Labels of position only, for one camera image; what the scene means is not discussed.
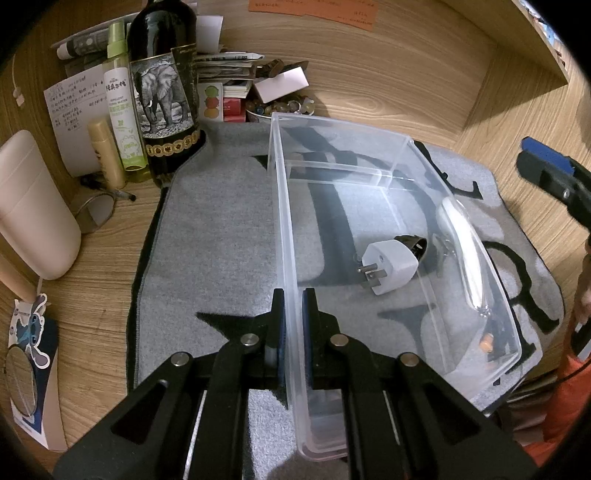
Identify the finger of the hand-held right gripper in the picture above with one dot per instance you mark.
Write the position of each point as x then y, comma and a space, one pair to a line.
547, 154

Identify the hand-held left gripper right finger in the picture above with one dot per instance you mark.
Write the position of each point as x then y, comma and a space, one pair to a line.
307, 337

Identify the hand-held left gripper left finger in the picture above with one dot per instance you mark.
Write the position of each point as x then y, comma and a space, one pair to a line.
280, 337

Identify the gold and black battery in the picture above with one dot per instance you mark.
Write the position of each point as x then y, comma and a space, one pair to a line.
486, 344

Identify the clear plastic storage bin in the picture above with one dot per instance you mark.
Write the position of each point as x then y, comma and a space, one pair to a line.
323, 207

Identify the person's right hand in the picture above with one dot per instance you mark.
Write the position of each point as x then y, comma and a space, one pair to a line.
585, 295

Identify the orange clothing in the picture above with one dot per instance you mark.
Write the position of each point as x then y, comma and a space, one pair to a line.
570, 406

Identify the white charger plug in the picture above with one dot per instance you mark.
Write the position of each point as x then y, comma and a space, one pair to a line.
392, 265

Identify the wooden shelf board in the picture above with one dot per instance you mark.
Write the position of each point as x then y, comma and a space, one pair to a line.
531, 41

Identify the grey mat with black letters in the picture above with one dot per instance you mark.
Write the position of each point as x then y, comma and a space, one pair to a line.
207, 230

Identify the round metal-rimmed glass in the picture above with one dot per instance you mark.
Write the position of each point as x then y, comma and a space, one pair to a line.
94, 212

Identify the white bowl of beads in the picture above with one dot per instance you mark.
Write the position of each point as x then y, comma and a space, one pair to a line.
286, 110

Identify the black pen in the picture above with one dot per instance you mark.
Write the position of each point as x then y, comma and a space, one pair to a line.
104, 187

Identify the small red box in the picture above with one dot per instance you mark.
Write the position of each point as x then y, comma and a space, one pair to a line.
233, 110

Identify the white and blue card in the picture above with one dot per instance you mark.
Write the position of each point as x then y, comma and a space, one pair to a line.
48, 415

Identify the card with coloured circles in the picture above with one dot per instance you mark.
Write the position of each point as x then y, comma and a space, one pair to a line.
211, 101

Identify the orange sticky note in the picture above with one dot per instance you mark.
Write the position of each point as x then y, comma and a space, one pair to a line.
341, 14

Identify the blue cartoon sticker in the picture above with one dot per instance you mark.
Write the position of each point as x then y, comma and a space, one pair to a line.
27, 323

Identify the beige tube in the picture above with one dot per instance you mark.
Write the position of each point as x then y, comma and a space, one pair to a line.
104, 152

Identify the small round mirror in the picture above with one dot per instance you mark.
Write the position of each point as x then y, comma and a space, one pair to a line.
21, 381

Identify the green spray bottle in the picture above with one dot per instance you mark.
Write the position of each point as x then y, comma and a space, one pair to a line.
122, 115

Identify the stack of books and papers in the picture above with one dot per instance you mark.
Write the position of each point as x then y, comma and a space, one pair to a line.
231, 69

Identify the handwritten white paper note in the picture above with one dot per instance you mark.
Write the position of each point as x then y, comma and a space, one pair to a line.
69, 106

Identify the curled white paper sheet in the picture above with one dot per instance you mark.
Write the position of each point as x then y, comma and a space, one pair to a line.
208, 32

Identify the wine bottle with elephant label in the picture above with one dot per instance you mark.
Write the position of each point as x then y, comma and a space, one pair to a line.
161, 46

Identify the rolled white paper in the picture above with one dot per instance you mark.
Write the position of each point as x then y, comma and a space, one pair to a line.
78, 44

